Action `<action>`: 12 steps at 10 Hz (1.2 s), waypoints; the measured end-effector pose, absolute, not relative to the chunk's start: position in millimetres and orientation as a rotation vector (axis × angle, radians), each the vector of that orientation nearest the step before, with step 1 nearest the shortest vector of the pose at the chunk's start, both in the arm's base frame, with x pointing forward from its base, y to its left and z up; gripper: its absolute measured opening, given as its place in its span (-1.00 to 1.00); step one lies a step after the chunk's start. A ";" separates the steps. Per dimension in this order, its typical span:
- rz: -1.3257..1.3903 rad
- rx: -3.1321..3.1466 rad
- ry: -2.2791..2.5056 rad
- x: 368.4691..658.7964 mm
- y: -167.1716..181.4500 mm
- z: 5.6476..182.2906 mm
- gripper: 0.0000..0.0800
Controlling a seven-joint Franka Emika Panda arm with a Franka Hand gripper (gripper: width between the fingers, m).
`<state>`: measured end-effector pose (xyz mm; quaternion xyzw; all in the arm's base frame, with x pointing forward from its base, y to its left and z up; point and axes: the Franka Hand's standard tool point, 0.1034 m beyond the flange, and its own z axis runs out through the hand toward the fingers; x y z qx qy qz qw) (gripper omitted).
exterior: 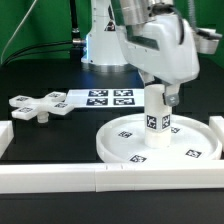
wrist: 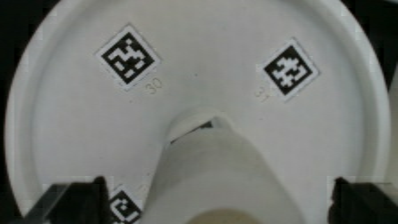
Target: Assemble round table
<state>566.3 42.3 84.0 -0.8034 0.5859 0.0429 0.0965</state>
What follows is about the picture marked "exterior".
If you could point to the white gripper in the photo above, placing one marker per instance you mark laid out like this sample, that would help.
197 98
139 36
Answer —
155 50

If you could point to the white round table top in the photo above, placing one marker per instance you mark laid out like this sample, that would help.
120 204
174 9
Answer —
126 139

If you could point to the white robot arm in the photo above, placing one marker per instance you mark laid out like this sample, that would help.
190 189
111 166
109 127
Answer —
103 51

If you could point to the white marker sheet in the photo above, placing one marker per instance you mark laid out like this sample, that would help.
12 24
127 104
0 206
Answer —
106 98

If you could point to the white front fence bar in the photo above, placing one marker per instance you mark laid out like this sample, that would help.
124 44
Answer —
101 177

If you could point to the white cross-shaped table base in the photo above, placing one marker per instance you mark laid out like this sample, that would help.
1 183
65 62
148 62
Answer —
28 107

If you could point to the white left fence block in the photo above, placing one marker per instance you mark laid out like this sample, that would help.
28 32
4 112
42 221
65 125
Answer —
6 135

